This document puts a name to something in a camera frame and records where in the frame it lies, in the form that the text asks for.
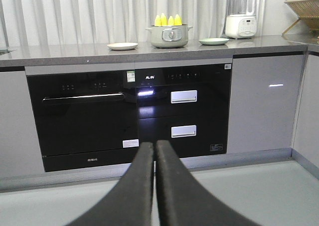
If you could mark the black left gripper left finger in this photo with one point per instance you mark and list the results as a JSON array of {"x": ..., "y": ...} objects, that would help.
[{"x": 130, "y": 201}]

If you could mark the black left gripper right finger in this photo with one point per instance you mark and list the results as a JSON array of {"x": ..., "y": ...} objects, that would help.
[{"x": 183, "y": 201}]

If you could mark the corn cob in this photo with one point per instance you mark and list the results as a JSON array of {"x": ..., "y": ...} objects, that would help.
[
  {"x": 177, "y": 20},
  {"x": 170, "y": 21},
  {"x": 163, "y": 19},
  {"x": 157, "y": 21}
]

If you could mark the black built-in dishwasher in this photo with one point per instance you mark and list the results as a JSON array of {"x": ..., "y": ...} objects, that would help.
[{"x": 85, "y": 119}]

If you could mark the black built-in disinfection cabinet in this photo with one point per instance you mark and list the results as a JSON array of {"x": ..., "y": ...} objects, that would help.
[{"x": 186, "y": 105}]

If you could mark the beige round plate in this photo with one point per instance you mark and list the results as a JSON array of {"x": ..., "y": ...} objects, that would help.
[{"x": 120, "y": 46}]

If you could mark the light green round plate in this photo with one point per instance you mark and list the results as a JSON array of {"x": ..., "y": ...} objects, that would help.
[{"x": 213, "y": 41}]

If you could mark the green electric cooking pot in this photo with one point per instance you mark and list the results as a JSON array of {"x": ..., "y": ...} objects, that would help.
[{"x": 169, "y": 36}]

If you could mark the white pleated curtain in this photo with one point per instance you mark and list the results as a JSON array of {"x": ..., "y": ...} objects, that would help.
[{"x": 53, "y": 22}]

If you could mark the wooden dish rack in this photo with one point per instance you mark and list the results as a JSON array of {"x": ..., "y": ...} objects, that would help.
[{"x": 306, "y": 11}]

